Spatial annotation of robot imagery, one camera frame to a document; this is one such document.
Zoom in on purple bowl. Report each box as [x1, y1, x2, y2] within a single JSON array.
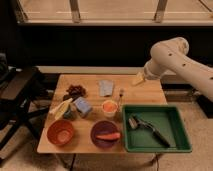
[[90, 120, 121, 149]]

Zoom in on light blue towel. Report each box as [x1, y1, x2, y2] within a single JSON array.
[[99, 80, 114, 97]]

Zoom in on green can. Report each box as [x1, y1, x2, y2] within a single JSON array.
[[63, 105, 77, 120]]

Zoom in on dark red grapes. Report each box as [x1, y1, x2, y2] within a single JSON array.
[[63, 85, 86, 100]]

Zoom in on black chair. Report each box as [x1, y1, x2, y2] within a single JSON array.
[[0, 52, 49, 150]]

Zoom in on orange carrot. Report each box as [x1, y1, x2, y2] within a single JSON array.
[[96, 133, 121, 141]]

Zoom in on red bowl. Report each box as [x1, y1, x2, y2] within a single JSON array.
[[47, 119, 74, 146]]

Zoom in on blue sponge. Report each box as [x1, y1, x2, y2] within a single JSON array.
[[74, 97, 92, 117]]

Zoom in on green plastic tray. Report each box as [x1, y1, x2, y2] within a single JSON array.
[[122, 105, 192, 153]]

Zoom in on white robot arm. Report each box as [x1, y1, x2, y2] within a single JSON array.
[[132, 37, 213, 102]]

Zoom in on orange cup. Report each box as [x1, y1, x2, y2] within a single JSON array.
[[102, 100, 118, 118]]

